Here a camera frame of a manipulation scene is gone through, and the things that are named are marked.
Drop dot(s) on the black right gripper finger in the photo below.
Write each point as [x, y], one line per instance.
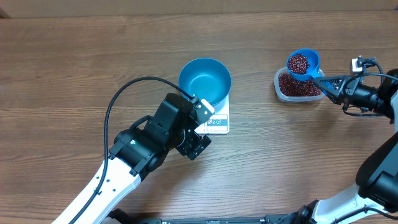
[334, 95]
[331, 83]

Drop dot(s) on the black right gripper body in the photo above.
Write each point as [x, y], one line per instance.
[349, 96]

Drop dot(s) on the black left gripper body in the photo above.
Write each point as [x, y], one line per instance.
[193, 145]

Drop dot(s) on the blue plastic scoop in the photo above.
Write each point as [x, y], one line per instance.
[313, 60]

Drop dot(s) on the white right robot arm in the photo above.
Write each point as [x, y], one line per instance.
[375, 187]

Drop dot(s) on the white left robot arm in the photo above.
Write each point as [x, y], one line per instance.
[138, 151]

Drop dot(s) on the white digital kitchen scale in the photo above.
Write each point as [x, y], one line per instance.
[219, 122]

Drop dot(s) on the blue metal bowl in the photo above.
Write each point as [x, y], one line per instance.
[206, 78]

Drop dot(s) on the red adzuki beans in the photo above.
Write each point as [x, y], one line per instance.
[289, 86]

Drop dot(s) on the clear plastic bean container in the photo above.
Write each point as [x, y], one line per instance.
[292, 99]

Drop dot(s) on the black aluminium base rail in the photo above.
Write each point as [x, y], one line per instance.
[214, 221]

